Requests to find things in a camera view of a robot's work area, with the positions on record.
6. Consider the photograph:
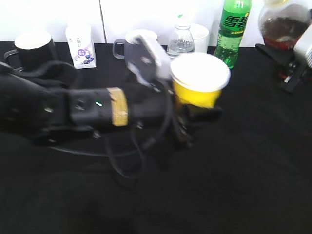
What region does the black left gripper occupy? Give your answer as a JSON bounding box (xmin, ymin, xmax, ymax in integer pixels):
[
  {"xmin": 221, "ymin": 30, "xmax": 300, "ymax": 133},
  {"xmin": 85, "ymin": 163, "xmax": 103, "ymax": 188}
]
[{"xmin": 125, "ymin": 81, "xmax": 223, "ymax": 149}]

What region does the black mug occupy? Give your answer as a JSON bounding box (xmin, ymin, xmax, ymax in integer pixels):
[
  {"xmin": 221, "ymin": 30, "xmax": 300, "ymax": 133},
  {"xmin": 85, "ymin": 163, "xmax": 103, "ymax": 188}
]
[{"xmin": 4, "ymin": 31, "xmax": 59, "ymax": 71}]

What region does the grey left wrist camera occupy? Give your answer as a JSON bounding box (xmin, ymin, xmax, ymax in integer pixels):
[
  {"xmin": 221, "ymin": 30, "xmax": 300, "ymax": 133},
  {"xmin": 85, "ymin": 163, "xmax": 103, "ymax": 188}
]
[{"xmin": 126, "ymin": 36, "xmax": 171, "ymax": 86}]

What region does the clear water bottle green label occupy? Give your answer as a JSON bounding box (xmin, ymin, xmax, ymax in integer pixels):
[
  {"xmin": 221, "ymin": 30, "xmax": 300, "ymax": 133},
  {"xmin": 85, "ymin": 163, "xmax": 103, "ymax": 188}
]
[{"xmin": 167, "ymin": 14, "xmax": 195, "ymax": 59}]

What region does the grey mug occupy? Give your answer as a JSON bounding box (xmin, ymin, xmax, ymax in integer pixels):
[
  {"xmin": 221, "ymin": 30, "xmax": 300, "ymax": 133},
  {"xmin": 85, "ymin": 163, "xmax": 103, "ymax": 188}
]
[{"xmin": 112, "ymin": 29, "xmax": 158, "ymax": 64}]

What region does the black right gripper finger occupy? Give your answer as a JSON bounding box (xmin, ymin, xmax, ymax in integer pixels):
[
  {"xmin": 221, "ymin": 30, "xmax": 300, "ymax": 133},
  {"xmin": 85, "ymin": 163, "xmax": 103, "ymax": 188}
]
[{"xmin": 255, "ymin": 43, "xmax": 305, "ymax": 93}]

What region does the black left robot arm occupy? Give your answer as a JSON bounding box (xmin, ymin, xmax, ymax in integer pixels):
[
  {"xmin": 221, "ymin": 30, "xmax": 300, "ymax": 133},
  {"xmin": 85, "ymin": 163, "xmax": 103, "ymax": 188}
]
[{"xmin": 0, "ymin": 61, "xmax": 222, "ymax": 150}]

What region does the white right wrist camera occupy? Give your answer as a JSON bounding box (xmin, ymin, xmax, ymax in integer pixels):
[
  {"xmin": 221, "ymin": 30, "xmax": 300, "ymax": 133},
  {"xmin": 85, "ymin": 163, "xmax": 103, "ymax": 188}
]
[{"xmin": 293, "ymin": 25, "xmax": 312, "ymax": 69}]

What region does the black cable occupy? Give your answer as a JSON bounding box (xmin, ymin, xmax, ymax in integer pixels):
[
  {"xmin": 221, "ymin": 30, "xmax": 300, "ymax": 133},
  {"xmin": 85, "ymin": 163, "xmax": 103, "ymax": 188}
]
[{"xmin": 46, "ymin": 90, "xmax": 174, "ymax": 181}]

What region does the green sprite bottle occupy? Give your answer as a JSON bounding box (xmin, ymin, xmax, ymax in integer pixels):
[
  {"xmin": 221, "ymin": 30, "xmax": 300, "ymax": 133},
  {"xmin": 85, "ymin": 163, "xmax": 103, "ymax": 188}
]
[{"xmin": 214, "ymin": 0, "xmax": 252, "ymax": 69}]

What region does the white yogurt carton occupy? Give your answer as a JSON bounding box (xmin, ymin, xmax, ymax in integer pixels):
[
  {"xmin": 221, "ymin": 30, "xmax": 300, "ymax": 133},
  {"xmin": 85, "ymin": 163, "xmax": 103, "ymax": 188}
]
[{"xmin": 65, "ymin": 22, "xmax": 97, "ymax": 69}]

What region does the iced tea bottle red label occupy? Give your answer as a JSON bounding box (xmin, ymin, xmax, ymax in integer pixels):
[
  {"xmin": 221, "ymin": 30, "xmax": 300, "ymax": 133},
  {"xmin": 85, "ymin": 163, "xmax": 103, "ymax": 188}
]
[{"xmin": 258, "ymin": 0, "xmax": 312, "ymax": 50}]

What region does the white cup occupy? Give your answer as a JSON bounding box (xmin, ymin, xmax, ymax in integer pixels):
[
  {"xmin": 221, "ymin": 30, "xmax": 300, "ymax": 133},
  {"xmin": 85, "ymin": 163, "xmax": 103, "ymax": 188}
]
[{"xmin": 190, "ymin": 23, "xmax": 209, "ymax": 53}]

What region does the yellow paper cup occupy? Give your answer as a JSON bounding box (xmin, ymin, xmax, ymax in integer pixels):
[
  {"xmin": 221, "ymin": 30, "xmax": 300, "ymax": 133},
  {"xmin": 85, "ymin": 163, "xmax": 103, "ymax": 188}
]
[{"xmin": 170, "ymin": 52, "xmax": 231, "ymax": 108}]

